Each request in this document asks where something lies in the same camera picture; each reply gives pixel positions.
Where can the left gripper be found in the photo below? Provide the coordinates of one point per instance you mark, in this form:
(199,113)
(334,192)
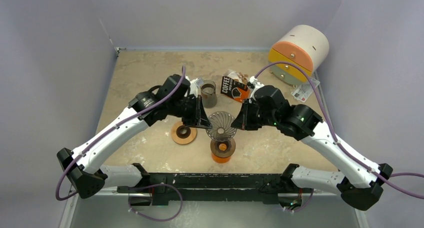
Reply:
(199,118)

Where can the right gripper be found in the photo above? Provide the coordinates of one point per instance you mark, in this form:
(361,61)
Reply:
(247,114)

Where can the smoky grey glass dripper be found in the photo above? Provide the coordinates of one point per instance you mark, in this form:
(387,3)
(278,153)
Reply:
(221,129)

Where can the dark walnut dripper stand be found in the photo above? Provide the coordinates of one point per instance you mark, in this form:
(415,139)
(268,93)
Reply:
(223,147)

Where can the coffee paper filter box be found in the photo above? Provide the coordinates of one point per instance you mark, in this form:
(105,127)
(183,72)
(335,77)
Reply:
(234,85)

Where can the orange glass carafe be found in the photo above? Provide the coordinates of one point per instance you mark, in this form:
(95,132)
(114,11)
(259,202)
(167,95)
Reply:
(221,158)

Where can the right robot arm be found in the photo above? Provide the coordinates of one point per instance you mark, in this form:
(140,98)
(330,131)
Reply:
(358,181)

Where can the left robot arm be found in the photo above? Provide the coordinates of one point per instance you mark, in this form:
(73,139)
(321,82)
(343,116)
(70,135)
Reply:
(84,166)

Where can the light bamboo dripper stand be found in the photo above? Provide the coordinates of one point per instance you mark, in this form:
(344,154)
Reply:
(182,134)

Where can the grey glass carafe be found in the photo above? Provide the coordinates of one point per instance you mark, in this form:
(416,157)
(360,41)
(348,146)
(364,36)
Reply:
(208,94)

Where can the paper leaflet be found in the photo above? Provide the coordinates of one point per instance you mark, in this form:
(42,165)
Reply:
(305,90)

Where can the round drawer organizer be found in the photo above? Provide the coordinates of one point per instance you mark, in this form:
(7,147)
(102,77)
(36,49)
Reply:
(304,46)

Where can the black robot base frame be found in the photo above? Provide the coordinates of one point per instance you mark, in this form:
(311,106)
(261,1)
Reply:
(269,189)

